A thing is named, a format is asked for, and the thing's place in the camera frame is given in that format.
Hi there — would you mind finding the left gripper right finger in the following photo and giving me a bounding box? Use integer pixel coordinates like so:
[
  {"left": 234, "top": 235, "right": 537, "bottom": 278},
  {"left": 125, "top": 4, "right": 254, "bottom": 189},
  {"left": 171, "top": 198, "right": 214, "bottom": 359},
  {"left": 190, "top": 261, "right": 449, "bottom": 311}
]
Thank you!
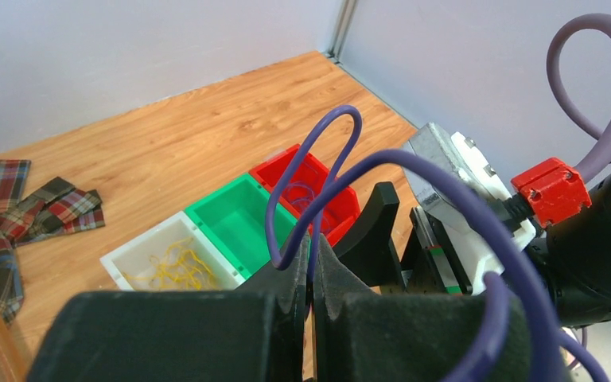
[{"left": 311, "top": 234, "right": 570, "bottom": 382}]

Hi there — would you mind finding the aluminium frame post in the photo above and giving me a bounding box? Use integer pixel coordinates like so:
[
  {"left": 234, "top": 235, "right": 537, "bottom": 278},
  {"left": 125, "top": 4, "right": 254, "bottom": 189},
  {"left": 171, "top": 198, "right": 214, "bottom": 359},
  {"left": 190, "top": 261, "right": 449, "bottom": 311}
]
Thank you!
[{"left": 325, "top": 0, "right": 358, "bottom": 63}]

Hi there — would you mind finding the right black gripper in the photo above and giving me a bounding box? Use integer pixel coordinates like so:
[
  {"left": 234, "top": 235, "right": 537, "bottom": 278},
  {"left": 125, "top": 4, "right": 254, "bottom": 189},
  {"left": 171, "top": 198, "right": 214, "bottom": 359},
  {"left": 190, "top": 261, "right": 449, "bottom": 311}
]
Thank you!
[{"left": 333, "top": 181, "right": 473, "bottom": 295}]

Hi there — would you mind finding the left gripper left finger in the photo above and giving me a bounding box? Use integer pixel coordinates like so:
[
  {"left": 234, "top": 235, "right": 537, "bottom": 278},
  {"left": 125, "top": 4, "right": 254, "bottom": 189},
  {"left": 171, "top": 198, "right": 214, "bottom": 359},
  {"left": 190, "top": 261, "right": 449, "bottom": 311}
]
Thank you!
[{"left": 27, "top": 237, "right": 309, "bottom": 381}]

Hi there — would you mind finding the yellow cable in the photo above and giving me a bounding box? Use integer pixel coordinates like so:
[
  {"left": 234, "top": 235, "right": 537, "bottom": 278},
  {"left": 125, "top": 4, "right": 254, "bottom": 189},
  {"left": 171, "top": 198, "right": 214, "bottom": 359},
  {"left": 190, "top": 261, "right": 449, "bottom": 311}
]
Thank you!
[{"left": 122, "top": 237, "right": 220, "bottom": 292}]

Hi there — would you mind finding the white plastic bin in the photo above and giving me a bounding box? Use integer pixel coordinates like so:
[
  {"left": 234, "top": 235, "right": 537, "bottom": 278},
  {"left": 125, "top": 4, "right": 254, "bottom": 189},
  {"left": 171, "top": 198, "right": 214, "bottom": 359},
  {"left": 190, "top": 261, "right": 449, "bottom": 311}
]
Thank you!
[{"left": 100, "top": 212, "right": 246, "bottom": 292}]

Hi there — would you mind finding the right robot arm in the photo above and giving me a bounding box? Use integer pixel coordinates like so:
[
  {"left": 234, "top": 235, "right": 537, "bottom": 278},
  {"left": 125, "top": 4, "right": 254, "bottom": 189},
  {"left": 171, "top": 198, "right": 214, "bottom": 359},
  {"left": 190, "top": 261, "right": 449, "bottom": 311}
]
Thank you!
[{"left": 333, "top": 175, "right": 611, "bottom": 327}]

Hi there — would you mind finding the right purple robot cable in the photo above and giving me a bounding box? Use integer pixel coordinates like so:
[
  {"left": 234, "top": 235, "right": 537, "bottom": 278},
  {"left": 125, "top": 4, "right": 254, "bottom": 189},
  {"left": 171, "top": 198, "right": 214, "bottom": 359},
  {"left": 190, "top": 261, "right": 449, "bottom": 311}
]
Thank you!
[{"left": 511, "top": 13, "right": 611, "bottom": 228}]

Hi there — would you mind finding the green plastic bin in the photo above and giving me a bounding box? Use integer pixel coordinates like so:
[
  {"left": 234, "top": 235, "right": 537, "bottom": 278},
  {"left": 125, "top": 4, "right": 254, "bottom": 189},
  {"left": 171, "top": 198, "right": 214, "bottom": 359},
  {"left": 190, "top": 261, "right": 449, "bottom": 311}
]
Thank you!
[{"left": 184, "top": 173, "right": 270, "bottom": 279}]

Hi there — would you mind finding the red plastic bin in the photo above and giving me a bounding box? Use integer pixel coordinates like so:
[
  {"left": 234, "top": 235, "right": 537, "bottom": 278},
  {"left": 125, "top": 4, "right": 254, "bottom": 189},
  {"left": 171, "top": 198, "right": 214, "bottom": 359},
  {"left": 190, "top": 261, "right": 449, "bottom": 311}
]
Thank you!
[{"left": 249, "top": 144, "right": 360, "bottom": 245}]

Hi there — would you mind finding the plaid cloth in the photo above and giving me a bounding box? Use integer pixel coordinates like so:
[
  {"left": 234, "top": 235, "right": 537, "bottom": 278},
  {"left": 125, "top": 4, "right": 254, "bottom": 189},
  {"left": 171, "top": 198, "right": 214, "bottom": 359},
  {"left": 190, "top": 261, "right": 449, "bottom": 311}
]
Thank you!
[{"left": 0, "top": 159, "right": 105, "bottom": 323}]

